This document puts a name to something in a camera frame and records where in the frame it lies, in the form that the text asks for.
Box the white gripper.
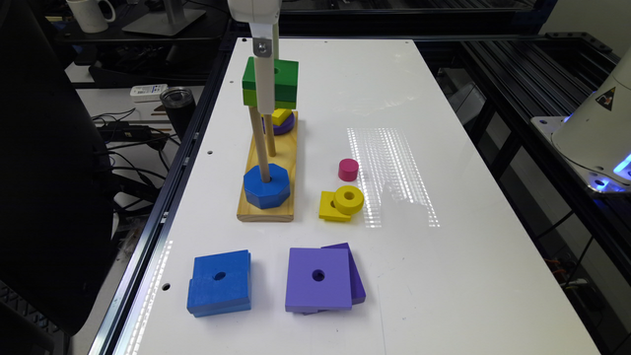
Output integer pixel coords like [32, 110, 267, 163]
[228, 0, 282, 114]

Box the dark green square block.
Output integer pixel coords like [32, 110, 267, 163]
[242, 56, 299, 102]

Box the light green square block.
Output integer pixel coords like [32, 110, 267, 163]
[243, 89, 297, 109]

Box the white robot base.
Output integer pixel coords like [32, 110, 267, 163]
[530, 53, 630, 194]

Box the yellow hexagon block on peg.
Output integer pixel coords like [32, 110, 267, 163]
[272, 108, 292, 126]

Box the purple round disc block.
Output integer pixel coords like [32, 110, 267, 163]
[273, 112, 295, 136]

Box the pink cylinder block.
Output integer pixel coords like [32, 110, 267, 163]
[338, 158, 359, 181]

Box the blue octagon block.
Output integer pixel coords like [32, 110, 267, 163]
[244, 164, 291, 209]

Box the yellow square block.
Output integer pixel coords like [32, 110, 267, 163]
[318, 191, 351, 222]

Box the upper blue square block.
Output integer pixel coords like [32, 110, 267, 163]
[192, 249, 250, 289]

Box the blue square block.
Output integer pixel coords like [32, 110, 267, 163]
[186, 271, 251, 318]
[192, 249, 250, 289]

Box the top purple square block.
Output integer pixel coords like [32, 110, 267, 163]
[285, 248, 352, 313]

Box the lower blue square block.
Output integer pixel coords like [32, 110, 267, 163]
[186, 271, 251, 318]

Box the grey monitor stand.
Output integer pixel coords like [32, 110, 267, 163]
[122, 0, 206, 36]

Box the middle wooden peg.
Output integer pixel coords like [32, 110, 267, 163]
[263, 114, 276, 157]

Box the wooden peg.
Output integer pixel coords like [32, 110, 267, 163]
[248, 106, 271, 183]
[263, 114, 276, 157]

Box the black tumbler cup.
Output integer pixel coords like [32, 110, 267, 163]
[160, 87, 196, 139]

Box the wooden peg base board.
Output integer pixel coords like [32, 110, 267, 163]
[236, 110, 300, 223]

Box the front wooden peg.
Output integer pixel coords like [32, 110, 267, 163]
[248, 106, 271, 183]

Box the white label box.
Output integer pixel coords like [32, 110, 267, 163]
[129, 84, 169, 103]

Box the white mug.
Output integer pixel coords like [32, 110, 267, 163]
[66, 0, 116, 34]

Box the black office chair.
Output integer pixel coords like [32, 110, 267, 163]
[1, 1, 116, 335]

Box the black power adapter with cables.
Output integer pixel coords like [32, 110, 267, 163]
[91, 107, 181, 198]

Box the yellow ring block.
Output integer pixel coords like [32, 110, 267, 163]
[333, 185, 364, 215]

